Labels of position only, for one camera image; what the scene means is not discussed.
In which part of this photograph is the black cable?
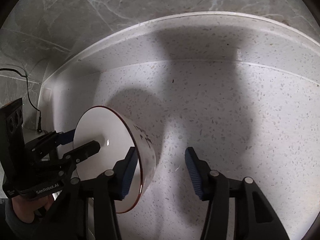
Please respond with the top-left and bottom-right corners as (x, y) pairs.
(0, 68), (43, 133)

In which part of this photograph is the pink floral bowl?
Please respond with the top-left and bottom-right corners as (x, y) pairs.
(73, 106), (157, 214)

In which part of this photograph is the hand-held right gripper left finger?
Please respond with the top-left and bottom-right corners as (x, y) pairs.
(46, 147), (139, 240)

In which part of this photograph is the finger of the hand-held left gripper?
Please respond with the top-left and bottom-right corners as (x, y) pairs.
(54, 129), (77, 146)
(60, 140), (101, 163)

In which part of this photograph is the person's left forearm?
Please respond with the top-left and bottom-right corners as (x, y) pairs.
(4, 200), (49, 240)

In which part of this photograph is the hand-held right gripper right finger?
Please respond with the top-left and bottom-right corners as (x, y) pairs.
(184, 147), (288, 240)

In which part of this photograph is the person's left hand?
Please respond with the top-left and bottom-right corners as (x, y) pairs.
(11, 193), (55, 223)

